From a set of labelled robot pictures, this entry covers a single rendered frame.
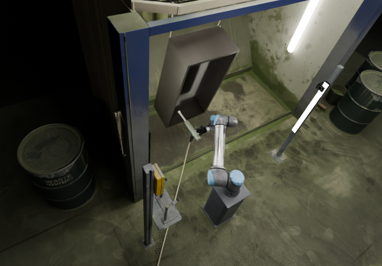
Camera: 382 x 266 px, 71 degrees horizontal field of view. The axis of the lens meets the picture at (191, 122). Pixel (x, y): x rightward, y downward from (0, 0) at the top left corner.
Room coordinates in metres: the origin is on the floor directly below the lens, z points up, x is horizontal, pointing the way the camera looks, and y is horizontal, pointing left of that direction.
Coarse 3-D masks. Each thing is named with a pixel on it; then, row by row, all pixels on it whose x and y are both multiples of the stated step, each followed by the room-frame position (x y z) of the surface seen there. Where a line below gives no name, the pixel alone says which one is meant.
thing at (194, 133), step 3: (180, 114) 2.23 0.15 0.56; (183, 117) 2.19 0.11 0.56; (186, 120) 2.14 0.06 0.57; (186, 123) 2.10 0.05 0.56; (189, 123) 2.11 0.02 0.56; (186, 126) 2.08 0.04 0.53; (189, 126) 2.06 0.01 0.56; (189, 129) 2.03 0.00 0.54; (192, 129) 2.03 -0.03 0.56; (192, 132) 1.99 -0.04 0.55; (195, 132) 1.99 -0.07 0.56; (192, 135) 1.97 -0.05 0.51; (195, 135) 1.95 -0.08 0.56; (198, 135) 1.96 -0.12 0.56; (192, 138) 1.98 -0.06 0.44; (195, 138) 1.93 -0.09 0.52; (198, 138) 1.92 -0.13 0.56; (189, 141) 1.99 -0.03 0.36
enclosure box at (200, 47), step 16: (192, 32) 2.28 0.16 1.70; (208, 32) 2.35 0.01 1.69; (224, 32) 2.42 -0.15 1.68; (176, 48) 2.02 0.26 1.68; (192, 48) 2.08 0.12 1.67; (208, 48) 2.14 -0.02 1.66; (224, 48) 2.21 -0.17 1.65; (176, 64) 1.99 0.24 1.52; (192, 64) 1.89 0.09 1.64; (208, 64) 2.55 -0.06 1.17; (224, 64) 2.36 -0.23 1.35; (160, 80) 2.19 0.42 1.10; (176, 80) 1.97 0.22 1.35; (192, 80) 2.58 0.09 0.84; (208, 80) 2.50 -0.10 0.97; (160, 96) 2.18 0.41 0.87; (176, 96) 1.94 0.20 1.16; (192, 96) 2.63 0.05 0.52; (208, 96) 2.45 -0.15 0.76; (160, 112) 2.16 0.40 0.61; (176, 112) 2.31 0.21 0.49; (192, 112) 2.38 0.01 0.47
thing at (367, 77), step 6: (366, 72) 3.49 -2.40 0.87; (372, 72) 3.52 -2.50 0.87; (366, 78) 3.35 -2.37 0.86; (372, 78) 3.37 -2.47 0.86; (378, 78) 3.40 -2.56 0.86; (366, 84) 3.21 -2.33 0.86; (372, 84) 3.24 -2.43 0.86; (378, 84) 3.26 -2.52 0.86; (372, 90) 3.09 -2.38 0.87; (378, 90) 3.12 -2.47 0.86
